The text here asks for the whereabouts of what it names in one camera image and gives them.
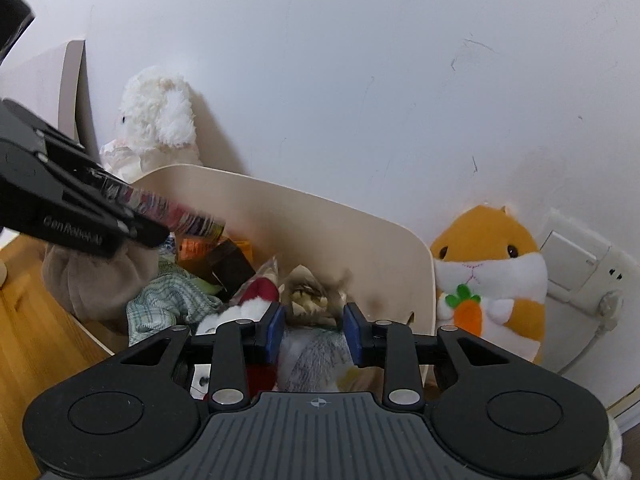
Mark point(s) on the green plaid cloth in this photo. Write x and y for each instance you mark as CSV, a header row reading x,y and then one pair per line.
x,y
165,300

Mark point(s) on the white wall switch socket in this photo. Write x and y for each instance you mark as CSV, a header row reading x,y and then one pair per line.
x,y
570,260

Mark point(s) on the beige plastic storage basket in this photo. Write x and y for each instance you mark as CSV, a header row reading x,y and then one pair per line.
x,y
325,230

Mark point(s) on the dark box yellow pattern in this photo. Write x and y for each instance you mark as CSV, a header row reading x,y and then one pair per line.
x,y
230,265

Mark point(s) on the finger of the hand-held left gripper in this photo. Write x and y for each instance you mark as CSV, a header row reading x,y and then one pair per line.
x,y
145,232
75,160

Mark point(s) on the white kitty plush red bow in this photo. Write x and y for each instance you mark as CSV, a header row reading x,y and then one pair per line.
x,y
250,307

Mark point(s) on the lilac panel board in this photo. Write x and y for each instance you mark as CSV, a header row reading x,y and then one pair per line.
x,y
45,90

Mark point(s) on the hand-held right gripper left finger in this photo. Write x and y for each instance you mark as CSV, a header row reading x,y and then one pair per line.
x,y
275,330

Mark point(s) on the long colourful printed box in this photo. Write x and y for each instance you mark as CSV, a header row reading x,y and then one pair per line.
x,y
175,215

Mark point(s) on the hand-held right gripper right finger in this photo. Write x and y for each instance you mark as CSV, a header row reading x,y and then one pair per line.
x,y
352,332

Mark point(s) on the dark red small box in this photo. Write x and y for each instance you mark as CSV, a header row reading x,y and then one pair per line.
x,y
260,377

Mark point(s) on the white lamb plush toy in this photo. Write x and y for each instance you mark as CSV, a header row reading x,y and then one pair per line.
x,y
155,110

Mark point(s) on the orange small box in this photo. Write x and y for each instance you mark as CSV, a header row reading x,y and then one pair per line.
x,y
195,249

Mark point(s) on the orange hamster plush toy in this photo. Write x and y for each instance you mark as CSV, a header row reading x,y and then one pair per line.
x,y
500,270

